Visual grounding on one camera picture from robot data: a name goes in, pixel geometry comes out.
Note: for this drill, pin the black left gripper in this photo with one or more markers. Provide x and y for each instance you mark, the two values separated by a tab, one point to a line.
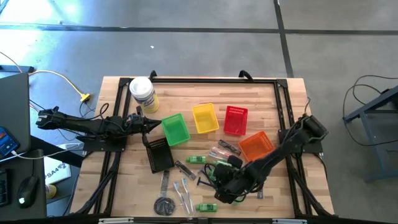
135	124

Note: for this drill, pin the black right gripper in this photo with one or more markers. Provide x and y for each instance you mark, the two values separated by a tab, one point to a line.
248	182

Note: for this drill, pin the toothbrush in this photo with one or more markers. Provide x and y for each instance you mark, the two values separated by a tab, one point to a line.
188	194
180	197

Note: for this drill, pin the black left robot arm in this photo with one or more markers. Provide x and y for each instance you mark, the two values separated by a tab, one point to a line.
77	124

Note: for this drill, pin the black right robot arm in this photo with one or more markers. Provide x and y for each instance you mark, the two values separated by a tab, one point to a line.
280	154

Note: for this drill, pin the green plastic basket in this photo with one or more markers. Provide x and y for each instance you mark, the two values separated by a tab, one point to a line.
175	130

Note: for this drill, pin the red and blue toothbrush pack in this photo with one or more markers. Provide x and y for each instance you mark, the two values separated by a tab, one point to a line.
219	152

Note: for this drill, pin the black plastic basket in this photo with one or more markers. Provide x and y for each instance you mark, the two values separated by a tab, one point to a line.
160	155

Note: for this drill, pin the Lysol wipes canister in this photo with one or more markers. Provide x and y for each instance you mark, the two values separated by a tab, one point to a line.
141	88

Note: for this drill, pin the orange plastic basket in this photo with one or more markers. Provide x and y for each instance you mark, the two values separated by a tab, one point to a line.
255	146

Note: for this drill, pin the yellow plastic basket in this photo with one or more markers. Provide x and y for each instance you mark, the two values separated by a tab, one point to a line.
205	119

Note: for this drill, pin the red plastic basket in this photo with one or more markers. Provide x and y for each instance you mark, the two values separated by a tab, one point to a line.
235	121

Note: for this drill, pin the small yellow object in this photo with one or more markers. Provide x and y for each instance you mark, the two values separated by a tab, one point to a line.
51	191

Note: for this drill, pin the grey laptop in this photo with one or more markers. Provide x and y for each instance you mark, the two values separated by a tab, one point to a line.
14	105

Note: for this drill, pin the black computer mouse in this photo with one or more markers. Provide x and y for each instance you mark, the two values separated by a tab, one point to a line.
28	189

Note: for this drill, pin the black keyboard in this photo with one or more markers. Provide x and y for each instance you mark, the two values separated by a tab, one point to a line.
3	186

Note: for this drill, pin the dark desk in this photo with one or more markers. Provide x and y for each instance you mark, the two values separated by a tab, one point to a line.
12	214

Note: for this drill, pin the blue-grey metal cart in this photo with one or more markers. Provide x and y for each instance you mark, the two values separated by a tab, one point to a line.
390	93

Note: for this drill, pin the silver bracket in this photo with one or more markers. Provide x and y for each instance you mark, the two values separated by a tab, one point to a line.
289	221
115	221

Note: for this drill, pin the black aluminium table frame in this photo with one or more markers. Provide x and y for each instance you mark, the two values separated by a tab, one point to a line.
217	80

